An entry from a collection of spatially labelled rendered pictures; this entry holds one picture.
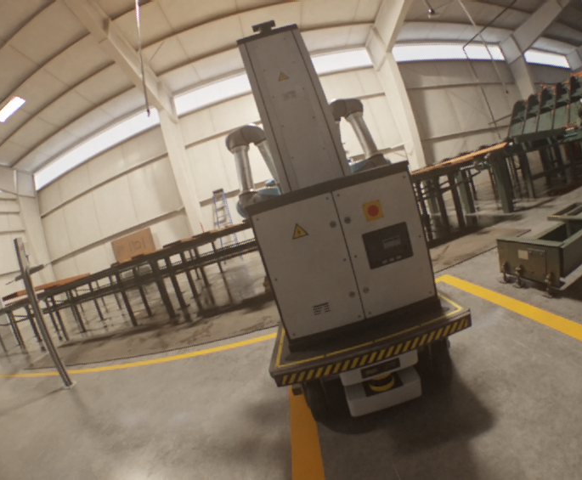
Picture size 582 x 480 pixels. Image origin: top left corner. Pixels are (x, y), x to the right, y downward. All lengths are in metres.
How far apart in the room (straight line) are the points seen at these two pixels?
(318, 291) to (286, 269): 0.12
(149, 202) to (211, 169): 2.56
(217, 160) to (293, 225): 8.79
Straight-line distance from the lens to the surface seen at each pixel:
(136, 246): 10.38
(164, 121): 9.23
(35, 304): 2.61
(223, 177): 9.45
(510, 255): 1.91
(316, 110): 1.39
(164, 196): 10.06
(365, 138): 1.62
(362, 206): 0.89
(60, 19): 8.00
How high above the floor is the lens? 0.77
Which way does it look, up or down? 5 degrees down
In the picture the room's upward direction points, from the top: 17 degrees counter-clockwise
